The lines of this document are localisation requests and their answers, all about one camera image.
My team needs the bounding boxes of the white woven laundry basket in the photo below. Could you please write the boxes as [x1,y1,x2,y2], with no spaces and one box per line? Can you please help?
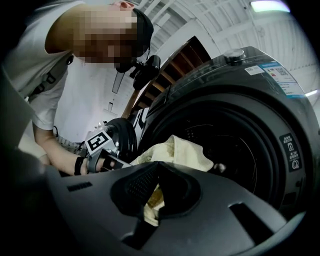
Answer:
[53,135,88,156]

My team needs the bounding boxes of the blue and white label sticker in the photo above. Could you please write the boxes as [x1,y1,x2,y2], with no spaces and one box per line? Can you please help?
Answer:
[258,61,305,98]

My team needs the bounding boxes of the black washing machine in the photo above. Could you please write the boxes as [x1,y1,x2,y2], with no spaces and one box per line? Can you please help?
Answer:
[138,45,320,226]

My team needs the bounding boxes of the person's left hand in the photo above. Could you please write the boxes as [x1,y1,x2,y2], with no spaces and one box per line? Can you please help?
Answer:
[73,156,117,176]

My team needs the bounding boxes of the person's left forearm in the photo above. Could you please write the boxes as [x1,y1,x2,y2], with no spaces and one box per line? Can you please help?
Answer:
[33,121,88,176]

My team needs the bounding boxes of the person's white shirt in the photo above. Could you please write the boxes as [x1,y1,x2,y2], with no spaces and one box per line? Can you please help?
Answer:
[1,0,120,157]

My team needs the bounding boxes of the dark label with white symbols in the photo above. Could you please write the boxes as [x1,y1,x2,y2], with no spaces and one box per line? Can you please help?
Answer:
[279,132,303,173]

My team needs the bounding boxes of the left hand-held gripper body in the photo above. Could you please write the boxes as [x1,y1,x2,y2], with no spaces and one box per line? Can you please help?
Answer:
[84,129,133,173]

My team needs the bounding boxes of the person's head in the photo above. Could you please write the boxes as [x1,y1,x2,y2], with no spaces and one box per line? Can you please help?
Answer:
[45,0,155,74]

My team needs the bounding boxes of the round silver metal knob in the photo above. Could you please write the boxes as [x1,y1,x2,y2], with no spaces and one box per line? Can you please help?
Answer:
[223,48,246,67]

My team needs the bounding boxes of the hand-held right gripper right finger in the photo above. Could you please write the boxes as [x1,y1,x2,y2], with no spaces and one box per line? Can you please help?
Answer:
[139,161,288,256]

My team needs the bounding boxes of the black harness strap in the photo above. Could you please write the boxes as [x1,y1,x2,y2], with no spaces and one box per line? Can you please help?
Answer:
[29,54,75,96]

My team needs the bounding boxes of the ceiling light panel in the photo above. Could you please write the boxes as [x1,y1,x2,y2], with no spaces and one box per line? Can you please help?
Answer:
[249,0,291,13]

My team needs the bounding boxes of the black head-mounted camera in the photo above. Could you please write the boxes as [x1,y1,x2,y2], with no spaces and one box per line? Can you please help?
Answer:
[129,54,161,91]

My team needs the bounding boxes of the wooden staircase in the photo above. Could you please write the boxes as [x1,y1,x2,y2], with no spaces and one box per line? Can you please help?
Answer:
[121,35,213,121]

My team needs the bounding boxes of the pale yellow checked clothes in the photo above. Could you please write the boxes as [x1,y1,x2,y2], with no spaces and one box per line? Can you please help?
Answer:
[130,134,215,227]

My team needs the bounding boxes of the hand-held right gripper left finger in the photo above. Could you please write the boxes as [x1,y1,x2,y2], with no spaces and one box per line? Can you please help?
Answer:
[44,161,162,256]

